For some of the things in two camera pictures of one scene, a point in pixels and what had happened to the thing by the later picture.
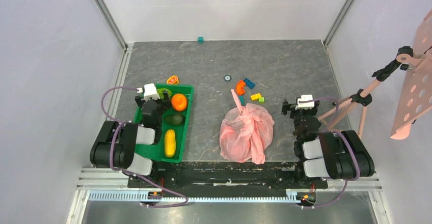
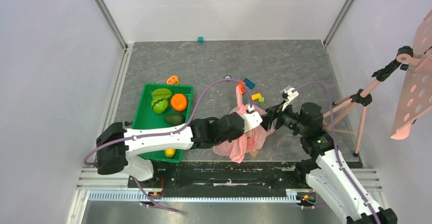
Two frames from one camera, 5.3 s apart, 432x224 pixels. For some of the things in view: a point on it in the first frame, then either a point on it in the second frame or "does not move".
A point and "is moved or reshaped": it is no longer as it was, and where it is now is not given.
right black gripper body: (300, 109) to (272, 115)
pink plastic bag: (245, 131) is moved or reshaped
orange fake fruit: (179, 102) does not move
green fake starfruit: (160, 91) does not move
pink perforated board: (418, 101) does not move
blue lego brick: (250, 84) does not move
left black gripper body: (162, 105) to (246, 128)
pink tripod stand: (405, 58) does not move
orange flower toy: (173, 80) does not move
